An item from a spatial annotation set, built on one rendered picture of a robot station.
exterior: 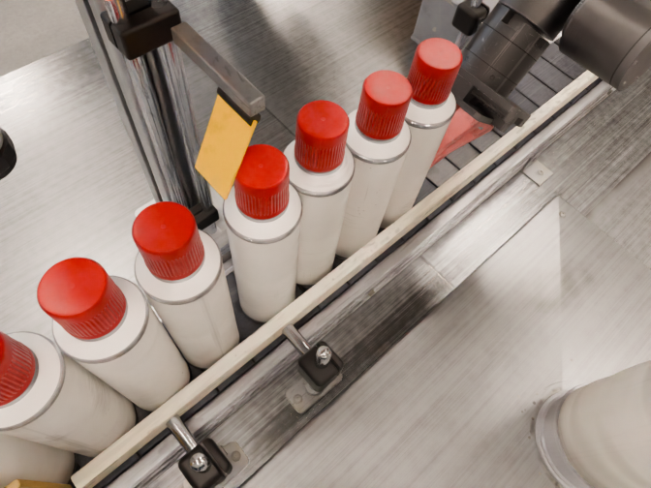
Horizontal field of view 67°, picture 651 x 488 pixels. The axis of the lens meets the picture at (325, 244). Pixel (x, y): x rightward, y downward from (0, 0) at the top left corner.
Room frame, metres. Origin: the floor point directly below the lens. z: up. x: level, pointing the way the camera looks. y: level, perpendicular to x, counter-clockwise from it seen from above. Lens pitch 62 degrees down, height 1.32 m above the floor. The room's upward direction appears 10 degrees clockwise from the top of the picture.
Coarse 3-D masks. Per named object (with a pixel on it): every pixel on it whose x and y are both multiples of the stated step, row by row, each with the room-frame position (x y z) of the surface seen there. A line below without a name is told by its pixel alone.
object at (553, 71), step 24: (552, 48) 0.59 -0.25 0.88; (528, 72) 0.54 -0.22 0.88; (552, 72) 0.55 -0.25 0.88; (576, 72) 0.55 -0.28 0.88; (528, 96) 0.49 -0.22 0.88; (552, 96) 0.50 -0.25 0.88; (576, 96) 0.51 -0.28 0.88; (552, 120) 0.49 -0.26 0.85; (480, 144) 0.40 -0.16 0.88; (432, 168) 0.35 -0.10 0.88; (456, 168) 0.36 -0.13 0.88; (432, 216) 0.29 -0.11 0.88; (336, 264) 0.22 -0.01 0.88; (240, 312) 0.15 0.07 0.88; (312, 312) 0.16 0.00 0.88; (240, 336) 0.13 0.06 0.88; (192, 408) 0.06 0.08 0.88; (168, 432) 0.04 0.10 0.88
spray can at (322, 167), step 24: (312, 120) 0.21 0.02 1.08; (336, 120) 0.21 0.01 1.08; (312, 144) 0.19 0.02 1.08; (336, 144) 0.20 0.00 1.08; (312, 168) 0.19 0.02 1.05; (336, 168) 0.20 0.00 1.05; (312, 192) 0.19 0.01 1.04; (336, 192) 0.19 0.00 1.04; (312, 216) 0.19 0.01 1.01; (336, 216) 0.19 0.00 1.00; (312, 240) 0.19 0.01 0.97; (336, 240) 0.20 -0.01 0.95; (312, 264) 0.19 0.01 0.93
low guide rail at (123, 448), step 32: (480, 160) 0.35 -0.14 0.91; (448, 192) 0.30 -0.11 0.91; (416, 224) 0.26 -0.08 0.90; (352, 256) 0.21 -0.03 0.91; (320, 288) 0.17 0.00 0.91; (288, 320) 0.14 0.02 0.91; (256, 352) 0.11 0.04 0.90; (192, 384) 0.07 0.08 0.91; (160, 416) 0.05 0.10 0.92; (128, 448) 0.02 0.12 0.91; (96, 480) 0.00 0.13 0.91
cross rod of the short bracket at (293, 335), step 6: (288, 324) 0.14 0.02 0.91; (282, 330) 0.13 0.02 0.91; (288, 330) 0.13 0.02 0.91; (294, 330) 0.13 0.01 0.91; (288, 336) 0.13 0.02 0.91; (294, 336) 0.13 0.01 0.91; (300, 336) 0.13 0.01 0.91; (294, 342) 0.12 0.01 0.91; (300, 342) 0.12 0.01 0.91; (306, 342) 0.12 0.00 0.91; (294, 348) 0.12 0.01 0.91; (300, 348) 0.12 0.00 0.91; (306, 348) 0.12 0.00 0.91; (300, 354) 0.11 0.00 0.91
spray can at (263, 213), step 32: (256, 160) 0.17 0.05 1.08; (256, 192) 0.15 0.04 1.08; (288, 192) 0.17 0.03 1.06; (256, 224) 0.15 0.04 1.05; (288, 224) 0.16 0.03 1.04; (256, 256) 0.14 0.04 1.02; (288, 256) 0.15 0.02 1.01; (256, 288) 0.14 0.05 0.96; (288, 288) 0.15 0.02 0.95; (256, 320) 0.14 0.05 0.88
